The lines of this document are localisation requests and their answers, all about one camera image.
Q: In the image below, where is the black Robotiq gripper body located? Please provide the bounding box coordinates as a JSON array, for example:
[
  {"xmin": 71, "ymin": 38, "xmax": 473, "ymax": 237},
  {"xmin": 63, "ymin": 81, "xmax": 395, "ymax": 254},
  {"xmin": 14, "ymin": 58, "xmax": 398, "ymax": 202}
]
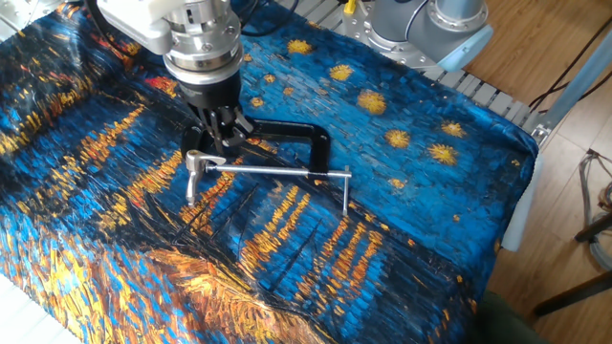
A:
[{"xmin": 179, "ymin": 74, "xmax": 243, "ymax": 126}]

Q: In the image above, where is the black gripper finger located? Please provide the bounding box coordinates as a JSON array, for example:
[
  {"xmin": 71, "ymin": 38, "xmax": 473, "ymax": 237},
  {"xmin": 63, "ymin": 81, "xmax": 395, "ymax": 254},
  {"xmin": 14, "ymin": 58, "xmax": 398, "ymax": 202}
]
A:
[
  {"xmin": 222, "ymin": 107, "xmax": 255, "ymax": 148},
  {"xmin": 200, "ymin": 110, "xmax": 226, "ymax": 155}
]

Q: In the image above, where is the silver water tap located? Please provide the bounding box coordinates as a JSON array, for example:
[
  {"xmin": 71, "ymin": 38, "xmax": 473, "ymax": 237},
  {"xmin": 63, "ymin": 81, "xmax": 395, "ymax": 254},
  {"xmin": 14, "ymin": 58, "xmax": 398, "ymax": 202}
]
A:
[{"xmin": 185, "ymin": 149, "xmax": 227, "ymax": 207}]

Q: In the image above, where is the black C-clamp with silver screw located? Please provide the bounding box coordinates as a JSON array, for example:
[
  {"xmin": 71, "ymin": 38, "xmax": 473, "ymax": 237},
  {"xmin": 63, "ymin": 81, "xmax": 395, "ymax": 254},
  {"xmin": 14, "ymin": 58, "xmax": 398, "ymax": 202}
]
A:
[{"xmin": 180, "ymin": 118, "xmax": 354, "ymax": 217}]

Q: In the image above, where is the starry night print tablecloth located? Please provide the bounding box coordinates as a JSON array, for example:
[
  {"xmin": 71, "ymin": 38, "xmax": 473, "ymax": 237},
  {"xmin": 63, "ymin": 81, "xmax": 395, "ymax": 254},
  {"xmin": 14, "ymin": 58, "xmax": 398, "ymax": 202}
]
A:
[{"xmin": 0, "ymin": 0, "xmax": 540, "ymax": 344}]

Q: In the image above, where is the white foam sheet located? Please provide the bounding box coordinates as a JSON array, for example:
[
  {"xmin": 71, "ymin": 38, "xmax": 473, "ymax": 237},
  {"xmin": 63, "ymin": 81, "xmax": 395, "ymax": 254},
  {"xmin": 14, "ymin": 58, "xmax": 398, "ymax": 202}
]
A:
[{"xmin": 500, "ymin": 152, "xmax": 545, "ymax": 253}]

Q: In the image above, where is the dark green fabric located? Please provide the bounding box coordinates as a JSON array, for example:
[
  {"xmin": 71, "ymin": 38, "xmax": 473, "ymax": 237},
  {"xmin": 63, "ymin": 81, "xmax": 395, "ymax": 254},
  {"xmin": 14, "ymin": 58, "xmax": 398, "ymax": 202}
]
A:
[{"xmin": 475, "ymin": 290, "xmax": 551, "ymax": 344}]

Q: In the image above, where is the dark furniture leg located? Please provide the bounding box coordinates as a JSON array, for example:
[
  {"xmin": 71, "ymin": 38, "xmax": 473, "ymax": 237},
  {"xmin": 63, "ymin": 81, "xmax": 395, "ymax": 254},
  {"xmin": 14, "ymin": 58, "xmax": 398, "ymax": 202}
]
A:
[
  {"xmin": 573, "ymin": 212, "xmax": 612, "ymax": 244},
  {"xmin": 533, "ymin": 271, "xmax": 612, "ymax": 317}
]

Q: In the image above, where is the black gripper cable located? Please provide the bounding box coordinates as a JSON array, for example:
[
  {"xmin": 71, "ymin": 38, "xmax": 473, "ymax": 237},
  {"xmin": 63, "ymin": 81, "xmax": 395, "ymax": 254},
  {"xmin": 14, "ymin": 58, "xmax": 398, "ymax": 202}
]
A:
[{"xmin": 238, "ymin": 0, "xmax": 300, "ymax": 38}]

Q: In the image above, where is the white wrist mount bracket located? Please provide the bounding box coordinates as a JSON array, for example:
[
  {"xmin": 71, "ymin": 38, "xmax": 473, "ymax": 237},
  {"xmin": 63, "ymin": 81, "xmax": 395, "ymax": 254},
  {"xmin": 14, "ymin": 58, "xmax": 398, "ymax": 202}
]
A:
[{"xmin": 95, "ymin": 0, "xmax": 192, "ymax": 56}]

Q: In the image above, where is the black floor cable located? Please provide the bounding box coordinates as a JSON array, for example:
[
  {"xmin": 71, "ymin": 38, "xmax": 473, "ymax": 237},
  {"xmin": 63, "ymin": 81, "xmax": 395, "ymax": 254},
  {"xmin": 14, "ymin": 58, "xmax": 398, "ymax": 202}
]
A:
[
  {"xmin": 528, "ymin": 16, "xmax": 612, "ymax": 109},
  {"xmin": 538, "ymin": 70, "xmax": 612, "ymax": 115}
]

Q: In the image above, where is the aluminium frame beam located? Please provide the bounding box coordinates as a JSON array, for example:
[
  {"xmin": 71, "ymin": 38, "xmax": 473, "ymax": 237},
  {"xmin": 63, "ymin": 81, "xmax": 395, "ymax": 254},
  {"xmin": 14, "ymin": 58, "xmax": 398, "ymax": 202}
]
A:
[{"xmin": 530, "ymin": 42, "xmax": 612, "ymax": 144}]

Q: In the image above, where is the grey hose bundle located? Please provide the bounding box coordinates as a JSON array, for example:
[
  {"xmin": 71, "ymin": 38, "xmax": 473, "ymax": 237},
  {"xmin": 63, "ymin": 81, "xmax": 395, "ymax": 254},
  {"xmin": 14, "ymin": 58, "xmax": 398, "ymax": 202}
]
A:
[{"xmin": 578, "ymin": 148, "xmax": 612, "ymax": 271}]

